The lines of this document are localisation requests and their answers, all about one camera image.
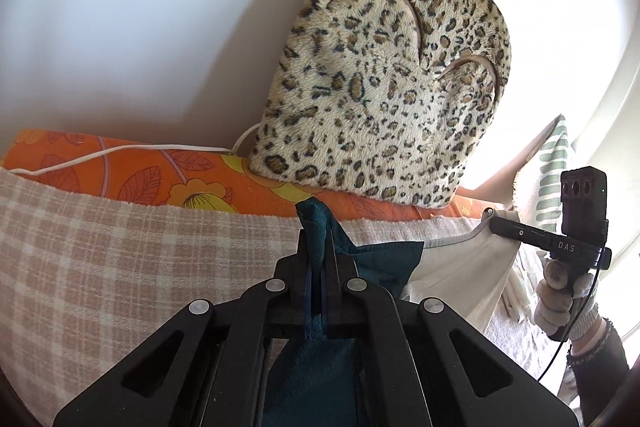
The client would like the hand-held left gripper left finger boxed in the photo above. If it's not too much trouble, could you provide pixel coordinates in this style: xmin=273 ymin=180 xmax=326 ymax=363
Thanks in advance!
xmin=52 ymin=232 xmax=321 ymax=427

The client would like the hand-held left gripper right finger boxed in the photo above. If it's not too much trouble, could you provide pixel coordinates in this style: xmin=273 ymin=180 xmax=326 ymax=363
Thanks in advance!
xmin=322 ymin=229 xmax=583 ymax=427

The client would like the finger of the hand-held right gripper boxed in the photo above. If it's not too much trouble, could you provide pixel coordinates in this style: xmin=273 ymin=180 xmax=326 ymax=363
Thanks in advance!
xmin=488 ymin=215 xmax=524 ymax=242

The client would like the teal and white printed t-shirt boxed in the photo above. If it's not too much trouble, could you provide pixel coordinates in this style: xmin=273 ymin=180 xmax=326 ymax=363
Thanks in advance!
xmin=260 ymin=199 xmax=518 ymax=427

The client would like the person's right forearm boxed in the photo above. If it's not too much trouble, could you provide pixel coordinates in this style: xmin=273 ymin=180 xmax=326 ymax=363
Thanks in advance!
xmin=567 ymin=317 xmax=633 ymax=418

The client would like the person's right hand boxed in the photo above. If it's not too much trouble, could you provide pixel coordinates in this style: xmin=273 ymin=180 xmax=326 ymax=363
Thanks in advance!
xmin=535 ymin=257 xmax=609 ymax=343

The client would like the green patterned white throw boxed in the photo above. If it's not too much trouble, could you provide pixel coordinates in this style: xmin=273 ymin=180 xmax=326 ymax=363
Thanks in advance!
xmin=512 ymin=114 xmax=571 ymax=228

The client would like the folded white garment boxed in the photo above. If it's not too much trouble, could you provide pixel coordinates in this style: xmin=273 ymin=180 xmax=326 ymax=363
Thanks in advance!
xmin=500 ymin=252 xmax=543 ymax=325

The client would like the orange floral sheet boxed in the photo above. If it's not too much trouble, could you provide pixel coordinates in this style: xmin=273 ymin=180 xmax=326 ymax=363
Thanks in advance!
xmin=2 ymin=129 xmax=496 ymax=220

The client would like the leopard print cushion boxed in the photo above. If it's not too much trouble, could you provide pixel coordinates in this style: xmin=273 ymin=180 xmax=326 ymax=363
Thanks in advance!
xmin=247 ymin=0 xmax=513 ymax=210

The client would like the beige checked blanket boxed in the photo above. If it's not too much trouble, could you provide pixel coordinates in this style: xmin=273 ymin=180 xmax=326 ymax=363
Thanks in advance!
xmin=0 ymin=167 xmax=583 ymax=413

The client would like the black cable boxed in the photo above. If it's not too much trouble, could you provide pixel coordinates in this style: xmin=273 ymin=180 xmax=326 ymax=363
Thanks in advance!
xmin=537 ymin=264 xmax=601 ymax=380

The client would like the white cable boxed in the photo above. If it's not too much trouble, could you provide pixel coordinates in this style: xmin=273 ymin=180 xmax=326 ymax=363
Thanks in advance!
xmin=7 ymin=123 xmax=263 ymax=175

